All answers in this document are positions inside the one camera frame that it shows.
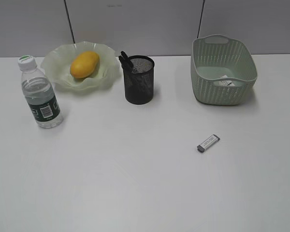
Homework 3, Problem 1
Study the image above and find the black marker pen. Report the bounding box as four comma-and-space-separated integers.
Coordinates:
118, 56, 138, 73
120, 51, 134, 68

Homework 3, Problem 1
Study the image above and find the yellow mango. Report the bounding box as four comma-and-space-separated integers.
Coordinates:
70, 51, 100, 79

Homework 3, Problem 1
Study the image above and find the white waste paper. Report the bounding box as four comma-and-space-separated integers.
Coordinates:
215, 75, 235, 87

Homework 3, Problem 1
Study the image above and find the clear water bottle green label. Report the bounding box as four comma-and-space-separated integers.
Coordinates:
17, 55, 63, 129

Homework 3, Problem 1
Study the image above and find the black mesh pen holder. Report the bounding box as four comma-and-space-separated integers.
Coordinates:
122, 55, 155, 105

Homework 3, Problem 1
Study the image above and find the grey white eraser upper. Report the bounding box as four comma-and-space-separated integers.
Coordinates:
197, 134, 220, 153

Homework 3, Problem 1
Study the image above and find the pale green plastic basket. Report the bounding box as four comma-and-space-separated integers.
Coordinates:
190, 35, 258, 105

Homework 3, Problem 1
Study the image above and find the pale green wavy glass plate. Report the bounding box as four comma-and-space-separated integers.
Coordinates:
41, 41, 121, 91

